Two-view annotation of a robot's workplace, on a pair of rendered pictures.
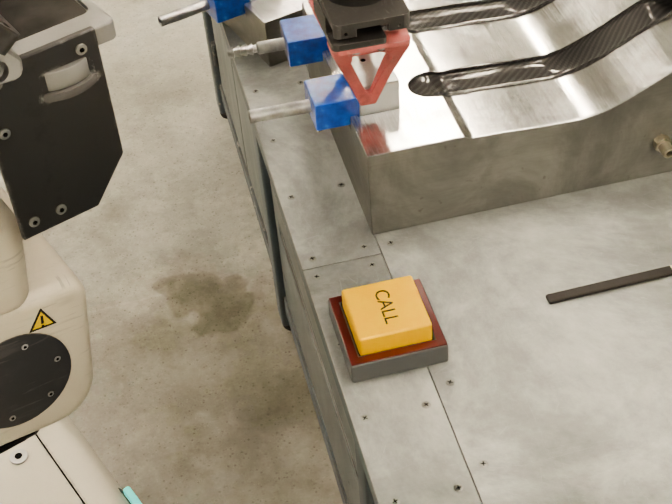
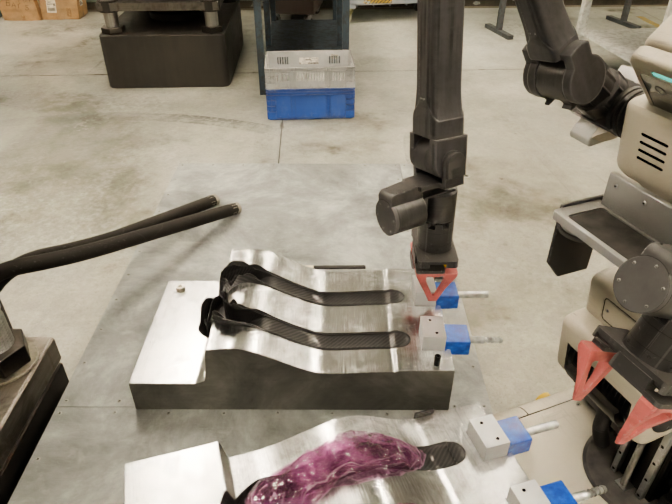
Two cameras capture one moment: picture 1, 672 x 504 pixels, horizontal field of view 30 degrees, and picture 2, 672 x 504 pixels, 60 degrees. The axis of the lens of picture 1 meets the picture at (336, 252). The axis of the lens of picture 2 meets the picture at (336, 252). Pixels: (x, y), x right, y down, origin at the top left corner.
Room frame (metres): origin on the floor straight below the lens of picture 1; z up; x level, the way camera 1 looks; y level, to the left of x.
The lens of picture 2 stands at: (1.73, -0.06, 1.54)
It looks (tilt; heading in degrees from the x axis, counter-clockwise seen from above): 35 degrees down; 190
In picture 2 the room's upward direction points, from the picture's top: straight up
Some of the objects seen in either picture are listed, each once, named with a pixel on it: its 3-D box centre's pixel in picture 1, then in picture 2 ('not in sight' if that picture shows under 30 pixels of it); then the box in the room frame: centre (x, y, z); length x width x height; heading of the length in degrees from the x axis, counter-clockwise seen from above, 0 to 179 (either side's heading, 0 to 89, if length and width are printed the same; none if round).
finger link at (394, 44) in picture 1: (362, 50); not in sight; (0.90, -0.04, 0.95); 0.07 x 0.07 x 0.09; 10
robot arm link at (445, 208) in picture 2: not in sight; (434, 202); (0.92, -0.04, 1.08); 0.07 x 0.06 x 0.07; 129
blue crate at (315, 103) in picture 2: not in sight; (310, 94); (-2.18, -0.94, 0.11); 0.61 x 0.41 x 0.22; 103
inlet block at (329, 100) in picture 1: (321, 103); (450, 294); (0.91, 0.00, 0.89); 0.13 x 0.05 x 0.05; 101
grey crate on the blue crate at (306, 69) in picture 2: not in sight; (309, 69); (-2.18, -0.94, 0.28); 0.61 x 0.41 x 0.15; 103
